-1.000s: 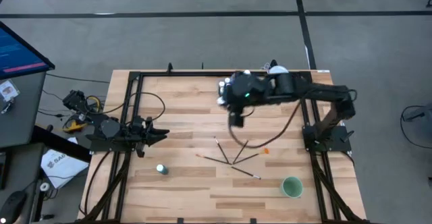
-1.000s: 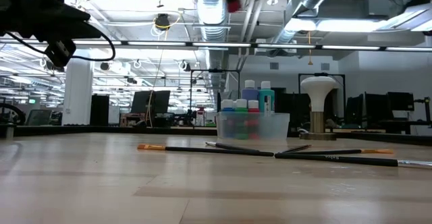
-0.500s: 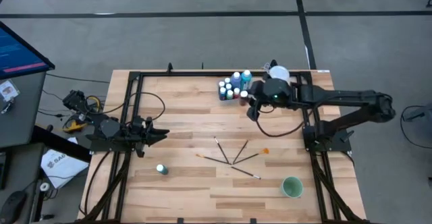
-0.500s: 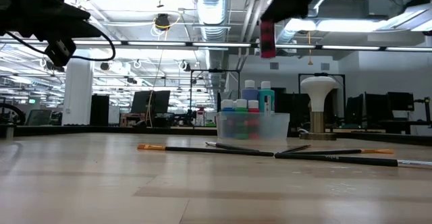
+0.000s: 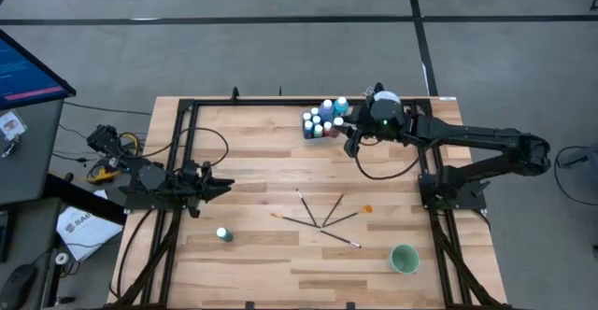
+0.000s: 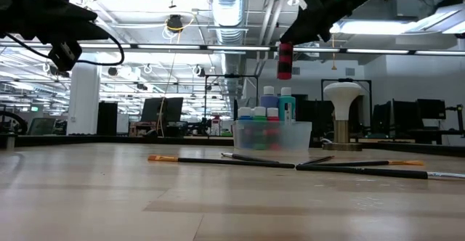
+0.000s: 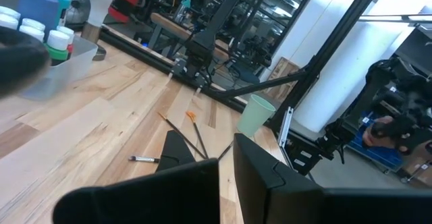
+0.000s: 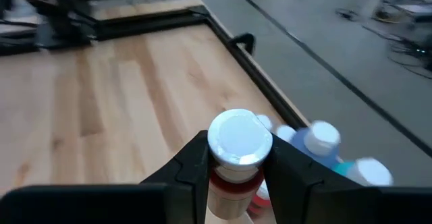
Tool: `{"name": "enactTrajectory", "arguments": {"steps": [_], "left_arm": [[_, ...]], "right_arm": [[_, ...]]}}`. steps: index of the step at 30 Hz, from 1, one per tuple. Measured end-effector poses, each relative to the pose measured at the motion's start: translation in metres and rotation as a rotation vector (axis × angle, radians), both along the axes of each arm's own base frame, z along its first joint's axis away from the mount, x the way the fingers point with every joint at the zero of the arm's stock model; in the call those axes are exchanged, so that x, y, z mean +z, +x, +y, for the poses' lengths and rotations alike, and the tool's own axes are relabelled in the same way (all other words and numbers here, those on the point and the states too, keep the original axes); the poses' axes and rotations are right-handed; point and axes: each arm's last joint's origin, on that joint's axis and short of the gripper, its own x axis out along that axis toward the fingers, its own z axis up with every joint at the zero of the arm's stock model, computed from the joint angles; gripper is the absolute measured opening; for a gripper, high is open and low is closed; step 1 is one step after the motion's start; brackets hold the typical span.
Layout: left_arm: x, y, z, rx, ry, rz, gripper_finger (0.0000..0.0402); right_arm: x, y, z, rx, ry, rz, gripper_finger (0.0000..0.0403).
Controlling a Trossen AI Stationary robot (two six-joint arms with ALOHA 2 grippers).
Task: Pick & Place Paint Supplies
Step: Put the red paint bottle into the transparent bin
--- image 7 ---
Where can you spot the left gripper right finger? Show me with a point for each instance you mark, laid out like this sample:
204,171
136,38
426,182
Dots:
303,207

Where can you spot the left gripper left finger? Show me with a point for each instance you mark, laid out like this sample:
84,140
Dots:
135,200

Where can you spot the thin paintbrush silver ferrule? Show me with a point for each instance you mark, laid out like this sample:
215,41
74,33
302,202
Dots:
145,159

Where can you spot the thin paintbrush brown bristles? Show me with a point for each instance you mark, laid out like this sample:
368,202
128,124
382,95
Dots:
182,135

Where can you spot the lettered paintbrush long silver ferrule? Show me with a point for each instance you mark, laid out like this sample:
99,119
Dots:
225,151

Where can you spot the paintbrush orange fan bristles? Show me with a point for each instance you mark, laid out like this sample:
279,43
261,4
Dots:
191,115

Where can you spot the small light green paint bottle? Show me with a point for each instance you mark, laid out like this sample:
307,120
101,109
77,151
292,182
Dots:
57,42

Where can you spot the small blue paint bottle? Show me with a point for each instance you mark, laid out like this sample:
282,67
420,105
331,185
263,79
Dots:
31,33
8,11

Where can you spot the small teal paint bottle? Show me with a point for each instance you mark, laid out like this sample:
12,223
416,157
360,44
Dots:
33,23

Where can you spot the large teal paint bottle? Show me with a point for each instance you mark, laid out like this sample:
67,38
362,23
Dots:
60,1

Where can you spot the large purple paint bottle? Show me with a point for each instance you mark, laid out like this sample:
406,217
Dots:
37,8

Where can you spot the small dark green paint bottle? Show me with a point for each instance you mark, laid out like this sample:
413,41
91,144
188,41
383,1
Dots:
7,21

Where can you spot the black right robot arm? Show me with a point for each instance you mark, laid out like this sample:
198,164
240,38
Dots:
216,21

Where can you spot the black box white labels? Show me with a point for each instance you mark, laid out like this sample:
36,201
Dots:
303,160

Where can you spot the blue crate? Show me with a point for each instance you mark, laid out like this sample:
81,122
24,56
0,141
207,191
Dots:
381,156

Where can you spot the mint green cup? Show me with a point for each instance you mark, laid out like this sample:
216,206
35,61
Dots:
254,116

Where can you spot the leaning wooden board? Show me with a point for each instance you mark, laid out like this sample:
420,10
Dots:
280,79

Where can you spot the clear plastic container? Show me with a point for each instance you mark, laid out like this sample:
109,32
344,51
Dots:
67,75

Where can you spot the white building column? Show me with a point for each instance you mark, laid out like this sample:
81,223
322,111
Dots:
354,65

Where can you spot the wooden workbench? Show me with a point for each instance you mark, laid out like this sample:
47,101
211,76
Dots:
175,28

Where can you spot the teal water bottle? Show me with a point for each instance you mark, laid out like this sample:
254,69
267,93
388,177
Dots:
184,9

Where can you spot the grey round fan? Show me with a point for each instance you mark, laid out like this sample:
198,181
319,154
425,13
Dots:
78,4

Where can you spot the black aluminium table frame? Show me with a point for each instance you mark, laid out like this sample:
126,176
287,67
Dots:
331,48

